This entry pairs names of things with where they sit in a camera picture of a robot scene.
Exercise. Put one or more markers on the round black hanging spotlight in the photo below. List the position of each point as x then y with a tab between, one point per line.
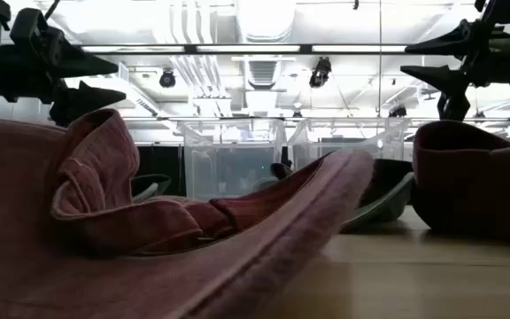
167	80

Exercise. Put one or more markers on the thin vertical pole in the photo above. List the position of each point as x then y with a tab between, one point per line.
379	66

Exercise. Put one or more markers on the black hanging camera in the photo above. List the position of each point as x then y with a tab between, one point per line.
320	73

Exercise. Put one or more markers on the black partition panel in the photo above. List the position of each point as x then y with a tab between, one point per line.
162	161

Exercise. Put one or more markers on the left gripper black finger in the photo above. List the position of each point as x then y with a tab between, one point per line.
56	53
78	104

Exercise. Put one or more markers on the silver ventilation duct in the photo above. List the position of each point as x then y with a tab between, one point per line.
264	22

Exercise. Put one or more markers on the maroon baseball cap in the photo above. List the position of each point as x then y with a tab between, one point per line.
472	186
104	212

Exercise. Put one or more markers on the clear plastic bin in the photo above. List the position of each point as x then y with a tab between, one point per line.
326	142
228	168

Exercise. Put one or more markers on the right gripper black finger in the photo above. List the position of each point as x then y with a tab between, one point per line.
463	44
454	88

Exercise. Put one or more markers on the black overhead light bar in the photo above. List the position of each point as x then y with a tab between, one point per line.
188	49

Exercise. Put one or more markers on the small black ceiling fixture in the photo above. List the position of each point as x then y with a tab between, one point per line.
397	111

